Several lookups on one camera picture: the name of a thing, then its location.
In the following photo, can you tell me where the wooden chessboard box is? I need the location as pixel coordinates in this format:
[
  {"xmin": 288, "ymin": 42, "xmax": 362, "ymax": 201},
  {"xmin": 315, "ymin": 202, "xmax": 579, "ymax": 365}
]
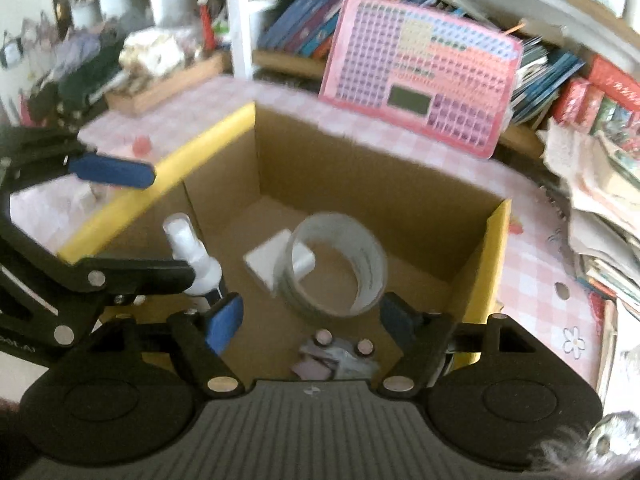
[{"xmin": 105, "ymin": 52, "xmax": 231, "ymax": 116}]

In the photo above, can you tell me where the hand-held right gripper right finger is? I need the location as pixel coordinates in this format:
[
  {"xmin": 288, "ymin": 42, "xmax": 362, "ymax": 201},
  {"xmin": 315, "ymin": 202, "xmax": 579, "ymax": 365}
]
[{"xmin": 377, "ymin": 291, "xmax": 546, "ymax": 398}]

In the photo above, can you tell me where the stack of books and papers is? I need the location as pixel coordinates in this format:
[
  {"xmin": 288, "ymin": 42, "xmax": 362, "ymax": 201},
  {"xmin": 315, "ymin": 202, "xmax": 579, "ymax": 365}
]
[{"xmin": 540, "ymin": 115, "xmax": 640, "ymax": 311}]

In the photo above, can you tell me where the white bookshelf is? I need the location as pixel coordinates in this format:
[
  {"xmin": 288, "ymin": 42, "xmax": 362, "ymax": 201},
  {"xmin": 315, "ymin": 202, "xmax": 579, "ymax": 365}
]
[{"xmin": 220, "ymin": 0, "xmax": 640, "ymax": 81}]

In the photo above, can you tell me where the grey fuzzy cloth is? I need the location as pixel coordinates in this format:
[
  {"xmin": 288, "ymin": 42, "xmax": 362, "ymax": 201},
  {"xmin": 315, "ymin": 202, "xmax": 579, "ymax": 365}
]
[{"xmin": 540, "ymin": 410, "xmax": 640, "ymax": 480}]

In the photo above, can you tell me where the white spray bottle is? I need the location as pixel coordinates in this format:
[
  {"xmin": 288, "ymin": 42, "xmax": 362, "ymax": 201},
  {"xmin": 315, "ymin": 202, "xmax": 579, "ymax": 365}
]
[{"xmin": 162, "ymin": 212, "xmax": 224, "ymax": 311}]

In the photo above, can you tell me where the yellow cardboard box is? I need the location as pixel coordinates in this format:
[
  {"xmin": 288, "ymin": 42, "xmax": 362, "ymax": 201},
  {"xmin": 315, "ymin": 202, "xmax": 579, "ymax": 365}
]
[{"xmin": 57, "ymin": 101, "xmax": 513, "ymax": 386}]

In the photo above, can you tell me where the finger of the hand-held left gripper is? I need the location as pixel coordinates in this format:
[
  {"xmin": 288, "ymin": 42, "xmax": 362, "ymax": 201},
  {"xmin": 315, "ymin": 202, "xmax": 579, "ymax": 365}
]
[
  {"xmin": 0, "ymin": 127, "xmax": 157, "ymax": 197},
  {"xmin": 0, "ymin": 220, "xmax": 197, "ymax": 348}
]

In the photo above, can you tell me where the pink learning board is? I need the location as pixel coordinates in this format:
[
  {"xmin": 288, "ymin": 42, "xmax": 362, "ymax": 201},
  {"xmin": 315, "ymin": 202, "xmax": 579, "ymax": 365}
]
[{"xmin": 318, "ymin": 0, "xmax": 525, "ymax": 161}]

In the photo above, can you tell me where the row of blue books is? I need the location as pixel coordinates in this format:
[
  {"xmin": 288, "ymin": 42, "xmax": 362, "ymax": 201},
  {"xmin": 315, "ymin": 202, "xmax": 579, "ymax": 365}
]
[{"xmin": 257, "ymin": 0, "xmax": 586, "ymax": 126}]

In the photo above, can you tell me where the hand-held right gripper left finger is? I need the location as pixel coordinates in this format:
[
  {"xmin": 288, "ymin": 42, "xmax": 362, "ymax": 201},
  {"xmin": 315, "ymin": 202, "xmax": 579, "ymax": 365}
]
[{"xmin": 90, "ymin": 292, "xmax": 246, "ymax": 401}]

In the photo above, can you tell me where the white ribbed charger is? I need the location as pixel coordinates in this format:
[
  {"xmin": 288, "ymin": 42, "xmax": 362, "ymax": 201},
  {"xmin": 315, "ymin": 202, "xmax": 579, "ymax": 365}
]
[{"xmin": 242, "ymin": 229, "xmax": 317, "ymax": 296}]

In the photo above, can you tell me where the purple cloth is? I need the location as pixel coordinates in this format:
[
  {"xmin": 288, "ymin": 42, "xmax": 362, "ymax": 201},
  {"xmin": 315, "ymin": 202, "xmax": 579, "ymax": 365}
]
[{"xmin": 50, "ymin": 30, "xmax": 101, "ymax": 76}]

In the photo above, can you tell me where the red boxed book set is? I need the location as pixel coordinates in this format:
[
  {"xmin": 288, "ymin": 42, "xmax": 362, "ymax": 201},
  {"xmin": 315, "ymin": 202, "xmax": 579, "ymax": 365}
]
[{"xmin": 550, "ymin": 55, "xmax": 640, "ymax": 128}]

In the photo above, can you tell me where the red pen toy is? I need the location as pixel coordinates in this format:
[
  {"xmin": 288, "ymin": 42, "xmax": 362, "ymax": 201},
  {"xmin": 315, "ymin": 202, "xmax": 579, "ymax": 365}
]
[{"xmin": 196, "ymin": 0, "xmax": 216, "ymax": 53}]

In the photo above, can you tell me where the dark clothes pile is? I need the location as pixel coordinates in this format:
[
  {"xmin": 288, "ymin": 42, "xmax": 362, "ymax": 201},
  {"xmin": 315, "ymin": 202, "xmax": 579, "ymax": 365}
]
[{"xmin": 25, "ymin": 35, "xmax": 131, "ymax": 121}]

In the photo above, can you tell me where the white tape roll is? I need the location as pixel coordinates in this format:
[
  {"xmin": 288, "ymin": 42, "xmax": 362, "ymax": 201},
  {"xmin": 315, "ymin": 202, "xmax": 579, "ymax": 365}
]
[{"xmin": 277, "ymin": 212, "xmax": 388, "ymax": 321}]

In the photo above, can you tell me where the purple toy car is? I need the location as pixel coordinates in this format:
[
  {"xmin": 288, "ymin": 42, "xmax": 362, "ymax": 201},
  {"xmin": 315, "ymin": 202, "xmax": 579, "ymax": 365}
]
[{"xmin": 291, "ymin": 329, "xmax": 381, "ymax": 381}]

